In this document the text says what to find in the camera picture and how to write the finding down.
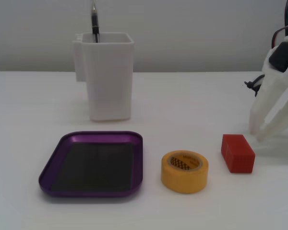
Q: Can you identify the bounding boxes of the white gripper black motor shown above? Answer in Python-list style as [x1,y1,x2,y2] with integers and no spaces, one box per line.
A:
[249,41,288,142]

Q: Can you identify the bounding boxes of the yellow masking tape roll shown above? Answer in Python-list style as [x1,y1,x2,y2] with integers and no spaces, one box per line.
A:
[160,149,209,194]

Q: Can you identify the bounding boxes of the white plastic pen box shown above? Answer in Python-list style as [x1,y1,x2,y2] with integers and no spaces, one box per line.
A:
[72,33,135,122]

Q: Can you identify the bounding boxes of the red rectangular block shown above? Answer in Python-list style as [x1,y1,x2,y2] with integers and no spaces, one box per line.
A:
[220,134,256,173]

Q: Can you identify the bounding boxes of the purple metal tray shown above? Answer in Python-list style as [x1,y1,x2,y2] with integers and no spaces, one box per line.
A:
[38,130,144,198]

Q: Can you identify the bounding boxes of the black ballpoint pen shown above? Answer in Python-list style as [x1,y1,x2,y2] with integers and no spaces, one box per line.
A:
[90,0,100,44]

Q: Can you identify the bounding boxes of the black cable with connector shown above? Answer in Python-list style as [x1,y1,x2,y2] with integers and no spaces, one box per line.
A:
[244,73,265,97]

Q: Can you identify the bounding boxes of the red wire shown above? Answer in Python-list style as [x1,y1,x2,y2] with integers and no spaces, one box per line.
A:
[271,23,288,46]

